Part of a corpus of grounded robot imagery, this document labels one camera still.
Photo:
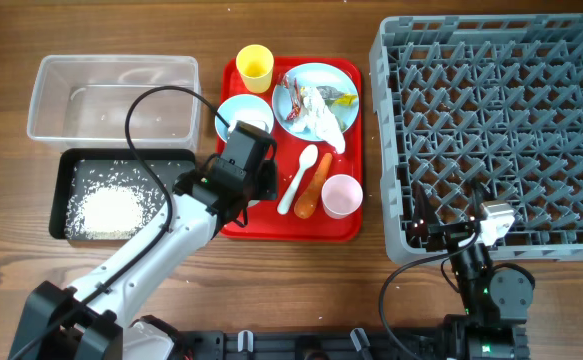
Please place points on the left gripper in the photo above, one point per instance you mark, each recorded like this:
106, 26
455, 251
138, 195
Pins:
269, 174

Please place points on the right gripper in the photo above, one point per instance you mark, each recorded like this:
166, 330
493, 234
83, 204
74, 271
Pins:
426, 224

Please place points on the white tissue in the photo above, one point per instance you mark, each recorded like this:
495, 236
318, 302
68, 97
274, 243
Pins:
316, 117

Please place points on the orange carrot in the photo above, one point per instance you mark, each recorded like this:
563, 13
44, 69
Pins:
306, 204

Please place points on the red snack wrapper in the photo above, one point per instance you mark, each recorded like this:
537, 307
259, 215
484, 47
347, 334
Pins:
294, 92

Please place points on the white rice pile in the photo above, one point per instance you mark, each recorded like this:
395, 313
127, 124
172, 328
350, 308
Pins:
110, 200

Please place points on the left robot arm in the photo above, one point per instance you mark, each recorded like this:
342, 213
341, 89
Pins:
95, 316

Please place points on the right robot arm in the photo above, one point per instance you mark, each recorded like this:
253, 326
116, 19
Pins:
496, 298

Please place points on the grey dishwasher rack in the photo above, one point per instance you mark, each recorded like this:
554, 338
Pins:
494, 99

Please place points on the light blue bowl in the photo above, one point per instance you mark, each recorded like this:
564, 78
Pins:
246, 108

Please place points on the white plastic spoon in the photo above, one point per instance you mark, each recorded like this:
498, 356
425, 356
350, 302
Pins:
307, 159

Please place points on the red serving tray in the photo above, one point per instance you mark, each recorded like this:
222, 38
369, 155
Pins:
264, 223

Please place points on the yellow plastic cup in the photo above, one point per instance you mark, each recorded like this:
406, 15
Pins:
255, 65

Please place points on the light blue plate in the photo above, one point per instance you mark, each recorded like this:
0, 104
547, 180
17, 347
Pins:
316, 74

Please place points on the silver foil wrapper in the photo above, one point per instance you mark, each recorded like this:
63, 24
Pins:
329, 93

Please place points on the pink plastic cup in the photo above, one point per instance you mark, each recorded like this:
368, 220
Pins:
341, 196

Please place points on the yellow candy wrapper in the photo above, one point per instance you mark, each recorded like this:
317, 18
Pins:
346, 99

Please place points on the black plastic tray bin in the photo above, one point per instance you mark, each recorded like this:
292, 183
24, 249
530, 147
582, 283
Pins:
67, 160

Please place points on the clear plastic storage bin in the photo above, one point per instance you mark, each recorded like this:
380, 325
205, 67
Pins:
81, 101

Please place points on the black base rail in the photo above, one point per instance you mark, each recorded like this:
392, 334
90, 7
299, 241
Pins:
356, 344

